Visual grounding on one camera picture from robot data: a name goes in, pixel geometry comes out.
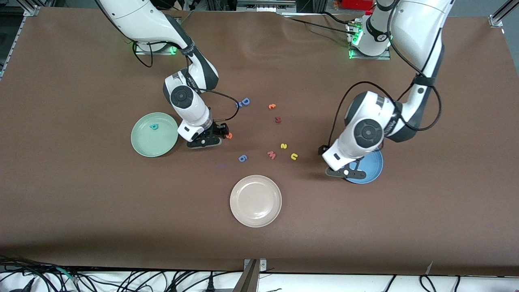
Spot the beige plate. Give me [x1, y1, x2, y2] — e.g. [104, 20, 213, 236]
[229, 175, 282, 228]

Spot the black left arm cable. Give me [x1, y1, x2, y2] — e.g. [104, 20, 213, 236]
[328, 0, 442, 146]

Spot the light green plate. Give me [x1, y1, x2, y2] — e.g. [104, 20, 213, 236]
[131, 112, 179, 158]

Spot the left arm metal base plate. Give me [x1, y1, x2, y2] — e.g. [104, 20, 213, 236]
[348, 22, 392, 60]

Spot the black base power cable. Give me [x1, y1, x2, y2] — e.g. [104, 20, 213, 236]
[284, 12, 353, 35]

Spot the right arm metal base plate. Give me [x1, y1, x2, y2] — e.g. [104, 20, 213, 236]
[135, 41, 179, 55]

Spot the brown table cover mat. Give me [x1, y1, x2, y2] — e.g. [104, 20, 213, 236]
[0, 7, 519, 277]

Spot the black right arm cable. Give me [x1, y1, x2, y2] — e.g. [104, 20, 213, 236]
[132, 41, 240, 122]

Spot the red box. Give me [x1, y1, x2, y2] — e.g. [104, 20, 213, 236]
[343, 0, 373, 11]

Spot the aluminium frame profile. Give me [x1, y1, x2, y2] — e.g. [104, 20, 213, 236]
[0, 0, 41, 79]
[489, 0, 519, 28]
[236, 0, 296, 13]

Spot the blue plate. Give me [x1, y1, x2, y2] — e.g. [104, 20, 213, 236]
[345, 148, 384, 184]

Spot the metal table bracket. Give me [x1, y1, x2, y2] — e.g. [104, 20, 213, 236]
[243, 258, 267, 292]

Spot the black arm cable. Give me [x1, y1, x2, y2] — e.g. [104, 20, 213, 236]
[132, 41, 240, 122]
[328, 0, 442, 146]

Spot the teal cable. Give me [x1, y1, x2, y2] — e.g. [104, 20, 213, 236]
[55, 267, 79, 283]

